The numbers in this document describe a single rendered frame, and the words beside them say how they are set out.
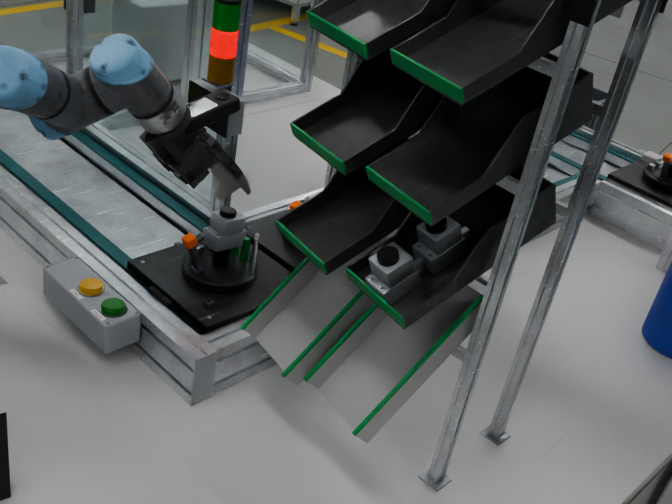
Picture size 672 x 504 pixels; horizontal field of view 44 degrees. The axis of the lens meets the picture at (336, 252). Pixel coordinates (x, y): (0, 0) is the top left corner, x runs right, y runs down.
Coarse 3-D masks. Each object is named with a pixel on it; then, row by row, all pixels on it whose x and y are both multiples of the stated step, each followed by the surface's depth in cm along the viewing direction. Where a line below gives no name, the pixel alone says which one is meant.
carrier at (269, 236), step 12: (276, 216) 175; (252, 228) 169; (264, 228) 170; (276, 228) 171; (252, 240) 166; (264, 240) 166; (276, 240) 167; (288, 240) 167; (264, 252) 165; (276, 252) 163; (288, 252) 164; (300, 252) 165; (288, 264) 160
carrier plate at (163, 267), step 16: (144, 256) 154; (160, 256) 155; (176, 256) 156; (256, 256) 161; (144, 272) 150; (160, 272) 151; (176, 272) 151; (272, 272) 157; (288, 272) 158; (160, 288) 147; (176, 288) 147; (192, 288) 148; (256, 288) 151; (272, 288) 152; (176, 304) 144; (192, 304) 144; (224, 304) 146; (240, 304) 146; (256, 304) 147; (192, 320) 142; (208, 320) 141; (224, 320) 142
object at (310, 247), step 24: (360, 168) 130; (336, 192) 130; (360, 192) 129; (384, 192) 128; (288, 216) 126; (312, 216) 128; (336, 216) 127; (360, 216) 125; (384, 216) 119; (312, 240) 124; (336, 240) 123; (360, 240) 119; (336, 264) 119
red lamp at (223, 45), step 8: (216, 32) 150; (224, 32) 150; (232, 32) 151; (216, 40) 151; (224, 40) 150; (232, 40) 151; (216, 48) 151; (224, 48) 151; (232, 48) 152; (216, 56) 152; (224, 56) 152; (232, 56) 153
